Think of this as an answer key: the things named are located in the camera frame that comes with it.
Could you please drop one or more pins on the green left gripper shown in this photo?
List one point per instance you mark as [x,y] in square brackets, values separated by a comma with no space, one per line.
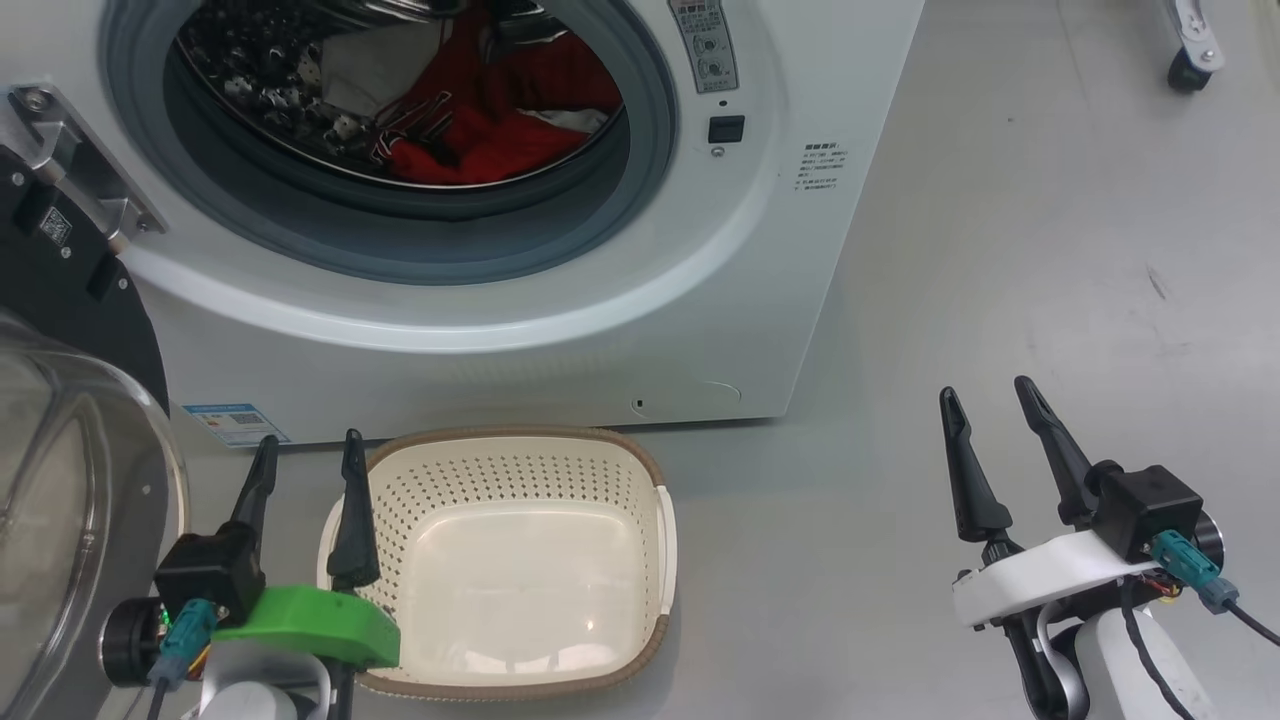
[310,620]

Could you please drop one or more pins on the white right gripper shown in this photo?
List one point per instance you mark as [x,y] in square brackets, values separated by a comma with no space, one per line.
[1040,570]

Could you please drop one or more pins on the dark grey round washer door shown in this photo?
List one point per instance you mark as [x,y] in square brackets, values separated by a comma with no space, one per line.
[90,330]

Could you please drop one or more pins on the red basketball jersey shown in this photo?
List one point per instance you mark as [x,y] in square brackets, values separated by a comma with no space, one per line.
[480,120]

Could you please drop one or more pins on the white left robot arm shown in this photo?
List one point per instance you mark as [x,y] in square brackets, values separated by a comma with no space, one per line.
[250,690]

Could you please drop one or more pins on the cream perforated plastic laundry basket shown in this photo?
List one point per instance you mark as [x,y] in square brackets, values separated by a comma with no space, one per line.
[520,570]

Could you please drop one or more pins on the white front-load washing machine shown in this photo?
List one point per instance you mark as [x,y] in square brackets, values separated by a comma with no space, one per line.
[500,370]

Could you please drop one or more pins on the blue energy label sticker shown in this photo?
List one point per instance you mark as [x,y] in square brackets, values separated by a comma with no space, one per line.
[238,424]

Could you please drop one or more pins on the off-white garment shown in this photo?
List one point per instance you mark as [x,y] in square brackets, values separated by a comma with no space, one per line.
[380,70]

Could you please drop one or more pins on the wheeled white partition panel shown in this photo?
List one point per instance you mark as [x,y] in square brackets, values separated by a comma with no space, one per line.
[1192,50]

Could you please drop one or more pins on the grey warning label sticker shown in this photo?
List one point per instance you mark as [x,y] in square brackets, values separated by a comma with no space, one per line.
[705,45]

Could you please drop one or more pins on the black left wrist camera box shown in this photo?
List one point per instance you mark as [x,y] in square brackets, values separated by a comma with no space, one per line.
[210,575]

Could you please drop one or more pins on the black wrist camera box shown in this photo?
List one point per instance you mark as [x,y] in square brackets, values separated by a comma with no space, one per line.
[210,575]
[1150,505]

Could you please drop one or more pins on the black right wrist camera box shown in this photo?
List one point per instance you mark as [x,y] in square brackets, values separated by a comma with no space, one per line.
[1150,505]

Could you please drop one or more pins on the metal door hinge bracket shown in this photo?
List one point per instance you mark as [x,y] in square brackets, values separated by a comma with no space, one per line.
[85,165]

